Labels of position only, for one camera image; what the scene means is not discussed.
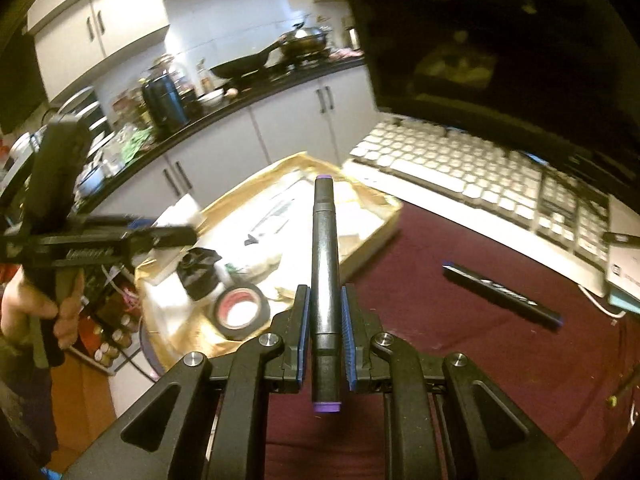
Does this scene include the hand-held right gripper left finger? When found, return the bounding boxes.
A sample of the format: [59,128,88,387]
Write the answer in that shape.
[65,284,311,480]

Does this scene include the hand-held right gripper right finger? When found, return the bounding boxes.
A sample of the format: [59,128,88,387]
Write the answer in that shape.
[340,284,583,480]

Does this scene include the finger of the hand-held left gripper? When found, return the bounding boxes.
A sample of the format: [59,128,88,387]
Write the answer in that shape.
[127,224,198,256]
[85,214,161,228]

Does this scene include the black tape roll red core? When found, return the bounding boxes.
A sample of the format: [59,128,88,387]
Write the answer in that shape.
[214,286,271,341]

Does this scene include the black marker purple cap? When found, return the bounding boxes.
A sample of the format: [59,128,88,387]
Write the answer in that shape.
[310,175,343,415]

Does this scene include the cardboard box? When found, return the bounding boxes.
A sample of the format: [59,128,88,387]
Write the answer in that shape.
[135,151,403,376]

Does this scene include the person's left forearm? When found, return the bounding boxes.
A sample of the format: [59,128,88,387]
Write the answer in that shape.
[0,330,58,466]

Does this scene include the person's left hand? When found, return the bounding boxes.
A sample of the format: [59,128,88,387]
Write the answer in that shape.
[0,267,86,351]

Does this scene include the white plastic bag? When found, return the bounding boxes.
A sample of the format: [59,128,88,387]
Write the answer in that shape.
[155,192,203,233]

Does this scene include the black crumpled packet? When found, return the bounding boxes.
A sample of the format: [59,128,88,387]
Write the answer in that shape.
[177,247,222,301]

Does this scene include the silver tube black cap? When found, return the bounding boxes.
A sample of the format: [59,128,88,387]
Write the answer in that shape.
[245,197,296,246]

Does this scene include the spice jar rack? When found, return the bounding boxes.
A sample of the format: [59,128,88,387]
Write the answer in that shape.
[75,260,146,376]

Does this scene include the dark thermos jug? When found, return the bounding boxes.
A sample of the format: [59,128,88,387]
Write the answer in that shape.
[141,60,190,133]

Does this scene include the black kitchen countertop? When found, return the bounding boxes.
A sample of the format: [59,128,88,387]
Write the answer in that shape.
[75,55,368,211]

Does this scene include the black marker blue cap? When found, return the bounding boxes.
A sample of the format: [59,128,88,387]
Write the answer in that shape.
[442,261,563,331]

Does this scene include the white lower kitchen cabinets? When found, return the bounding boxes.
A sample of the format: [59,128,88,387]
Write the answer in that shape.
[82,62,381,211]

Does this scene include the white kitchen cabinets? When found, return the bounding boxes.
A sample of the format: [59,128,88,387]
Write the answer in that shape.
[25,0,171,106]
[82,62,381,211]

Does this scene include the white upper kitchen cabinets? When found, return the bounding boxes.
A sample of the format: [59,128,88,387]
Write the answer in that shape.
[25,0,171,106]

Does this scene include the black wok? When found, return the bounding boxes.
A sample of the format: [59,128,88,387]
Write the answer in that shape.
[209,40,283,81]

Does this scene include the beige computer keyboard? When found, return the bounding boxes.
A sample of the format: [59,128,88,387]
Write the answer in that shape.
[342,120,613,298]

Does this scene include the steel wok with lid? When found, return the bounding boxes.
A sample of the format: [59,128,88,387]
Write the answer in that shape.
[277,22,333,58]

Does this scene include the black marker green cap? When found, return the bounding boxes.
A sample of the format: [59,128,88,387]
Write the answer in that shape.
[605,360,640,408]

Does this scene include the blue notebook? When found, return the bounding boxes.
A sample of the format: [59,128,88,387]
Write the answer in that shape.
[607,290,640,313]

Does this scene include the grey notebook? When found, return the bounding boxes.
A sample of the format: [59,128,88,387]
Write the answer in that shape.
[605,194,640,293]

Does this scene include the black computer monitor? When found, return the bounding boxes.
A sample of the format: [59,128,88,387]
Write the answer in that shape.
[340,0,640,186]

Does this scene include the thin white cable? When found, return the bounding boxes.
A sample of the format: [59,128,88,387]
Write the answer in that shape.
[577,284,628,318]

